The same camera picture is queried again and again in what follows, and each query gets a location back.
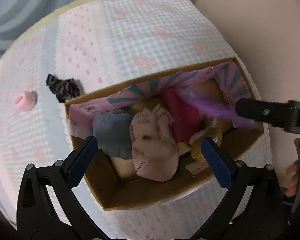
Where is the light blue hanging cloth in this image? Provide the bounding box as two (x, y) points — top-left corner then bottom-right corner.
(0, 0), (95, 70)

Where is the grey-blue sock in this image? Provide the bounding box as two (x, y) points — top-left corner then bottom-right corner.
(92, 109), (134, 160)

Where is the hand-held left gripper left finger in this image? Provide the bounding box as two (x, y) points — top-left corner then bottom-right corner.
(16, 135), (100, 240)

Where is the person's right hand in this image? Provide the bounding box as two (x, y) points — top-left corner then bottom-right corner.
(284, 137), (300, 197)

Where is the small pink plush piece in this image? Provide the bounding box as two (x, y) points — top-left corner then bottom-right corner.
(14, 91), (37, 110)

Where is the purple fuzzy sock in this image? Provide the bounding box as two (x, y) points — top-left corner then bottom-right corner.
(176, 85), (262, 128)

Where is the beige yellow sock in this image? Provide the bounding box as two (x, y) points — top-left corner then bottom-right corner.
(189, 119), (224, 163)

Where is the dark patterned cloth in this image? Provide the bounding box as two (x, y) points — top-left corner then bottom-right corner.
(45, 74), (81, 103)

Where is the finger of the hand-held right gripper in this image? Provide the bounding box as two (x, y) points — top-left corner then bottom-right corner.
(236, 98), (290, 130)

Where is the magenta cloth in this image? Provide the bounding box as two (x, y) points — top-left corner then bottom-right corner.
(160, 89), (203, 142)

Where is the pale pink sock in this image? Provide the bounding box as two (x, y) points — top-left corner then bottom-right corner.
(129, 105), (179, 182)

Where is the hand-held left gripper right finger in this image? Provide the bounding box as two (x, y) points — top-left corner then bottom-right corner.
(195, 137), (283, 240)

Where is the cardboard box with pink print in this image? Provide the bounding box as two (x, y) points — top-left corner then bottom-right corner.
(64, 57), (265, 211)

